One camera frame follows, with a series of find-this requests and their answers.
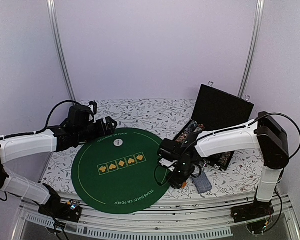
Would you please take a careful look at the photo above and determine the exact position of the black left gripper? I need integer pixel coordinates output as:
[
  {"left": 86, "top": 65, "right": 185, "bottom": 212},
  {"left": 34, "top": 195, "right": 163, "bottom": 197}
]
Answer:
[{"left": 75, "top": 116, "right": 118, "bottom": 144}]

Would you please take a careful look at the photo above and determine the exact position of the white dealer button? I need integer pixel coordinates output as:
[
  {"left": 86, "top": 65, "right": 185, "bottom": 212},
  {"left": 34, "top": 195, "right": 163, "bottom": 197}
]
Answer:
[{"left": 113, "top": 138, "right": 124, "bottom": 147}]

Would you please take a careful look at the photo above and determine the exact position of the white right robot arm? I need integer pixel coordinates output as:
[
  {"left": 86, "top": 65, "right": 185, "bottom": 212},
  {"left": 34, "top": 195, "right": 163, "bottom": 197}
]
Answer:
[{"left": 157, "top": 111, "right": 290, "bottom": 218}]

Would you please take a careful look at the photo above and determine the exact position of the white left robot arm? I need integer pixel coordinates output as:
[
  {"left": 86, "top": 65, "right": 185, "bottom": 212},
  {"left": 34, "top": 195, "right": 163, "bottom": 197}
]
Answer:
[{"left": 0, "top": 102, "right": 118, "bottom": 217}]

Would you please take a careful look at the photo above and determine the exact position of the blue playing card deck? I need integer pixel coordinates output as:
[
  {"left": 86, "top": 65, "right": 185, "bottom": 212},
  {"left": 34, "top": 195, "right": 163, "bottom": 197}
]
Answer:
[{"left": 191, "top": 172, "right": 213, "bottom": 194}]

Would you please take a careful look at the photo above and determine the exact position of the round green poker mat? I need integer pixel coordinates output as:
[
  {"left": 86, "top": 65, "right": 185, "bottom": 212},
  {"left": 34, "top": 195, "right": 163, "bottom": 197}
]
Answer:
[{"left": 71, "top": 128, "right": 170, "bottom": 214}]

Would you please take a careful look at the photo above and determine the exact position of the black poker chip case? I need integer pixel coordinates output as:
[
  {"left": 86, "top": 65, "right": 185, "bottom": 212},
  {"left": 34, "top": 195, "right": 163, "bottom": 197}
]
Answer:
[{"left": 173, "top": 83, "right": 255, "bottom": 172}]

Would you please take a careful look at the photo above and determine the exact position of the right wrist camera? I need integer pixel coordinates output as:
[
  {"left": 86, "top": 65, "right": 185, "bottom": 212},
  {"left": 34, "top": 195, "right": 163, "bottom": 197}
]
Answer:
[{"left": 157, "top": 138, "right": 183, "bottom": 173}]

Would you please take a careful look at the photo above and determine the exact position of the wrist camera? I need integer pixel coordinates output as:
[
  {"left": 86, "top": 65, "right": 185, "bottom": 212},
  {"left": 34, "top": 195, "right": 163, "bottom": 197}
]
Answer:
[
  {"left": 88, "top": 101, "right": 98, "bottom": 123},
  {"left": 157, "top": 138, "right": 183, "bottom": 173}
]

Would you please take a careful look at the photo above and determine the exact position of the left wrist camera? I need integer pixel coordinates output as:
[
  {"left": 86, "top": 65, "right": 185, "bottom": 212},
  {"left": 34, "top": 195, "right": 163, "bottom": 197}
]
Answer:
[{"left": 88, "top": 101, "right": 98, "bottom": 123}]

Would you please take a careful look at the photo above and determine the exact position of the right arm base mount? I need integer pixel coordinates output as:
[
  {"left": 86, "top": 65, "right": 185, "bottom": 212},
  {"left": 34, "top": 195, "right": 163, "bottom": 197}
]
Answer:
[{"left": 230, "top": 200, "right": 274, "bottom": 235}]

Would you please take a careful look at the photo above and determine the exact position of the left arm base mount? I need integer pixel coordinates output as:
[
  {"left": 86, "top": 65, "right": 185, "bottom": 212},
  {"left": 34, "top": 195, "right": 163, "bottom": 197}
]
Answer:
[{"left": 38, "top": 183, "right": 83, "bottom": 223}]

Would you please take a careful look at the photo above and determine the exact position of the left aluminium frame post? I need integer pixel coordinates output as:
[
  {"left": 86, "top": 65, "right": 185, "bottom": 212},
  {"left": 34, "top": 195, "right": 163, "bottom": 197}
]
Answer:
[{"left": 46, "top": 0, "right": 76, "bottom": 101}]

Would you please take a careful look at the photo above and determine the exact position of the aluminium frame post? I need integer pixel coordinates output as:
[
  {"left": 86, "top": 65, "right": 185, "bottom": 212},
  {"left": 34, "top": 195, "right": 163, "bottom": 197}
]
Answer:
[
  {"left": 237, "top": 0, "right": 265, "bottom": 99},
  {"left": 46, "top": 0, "right": 76, "bottom": 101}
]

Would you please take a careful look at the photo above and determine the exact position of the right aluminium frame post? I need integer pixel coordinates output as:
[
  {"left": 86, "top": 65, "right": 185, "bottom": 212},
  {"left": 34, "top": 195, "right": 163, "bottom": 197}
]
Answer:
[{"left": 237, "top": 0, "right": 265, "bottom": 99}]

